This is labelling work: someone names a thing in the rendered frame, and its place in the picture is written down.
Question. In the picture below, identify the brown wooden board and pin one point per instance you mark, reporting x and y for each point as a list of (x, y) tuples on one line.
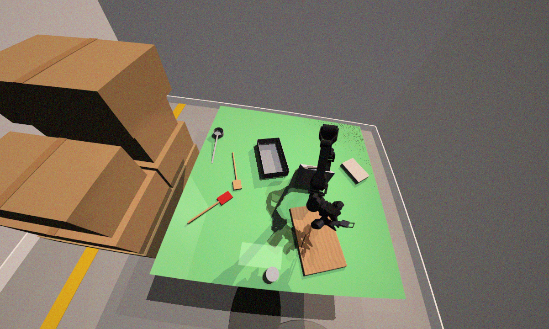
[(319, 249)]

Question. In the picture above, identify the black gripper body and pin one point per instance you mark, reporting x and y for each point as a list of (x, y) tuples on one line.
[(319, 223)]

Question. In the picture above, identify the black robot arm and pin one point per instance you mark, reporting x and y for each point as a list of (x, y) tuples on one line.
[(328, 135)]

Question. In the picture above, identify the dark grey cylinder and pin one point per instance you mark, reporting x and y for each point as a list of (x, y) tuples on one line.
[(272, 274)]

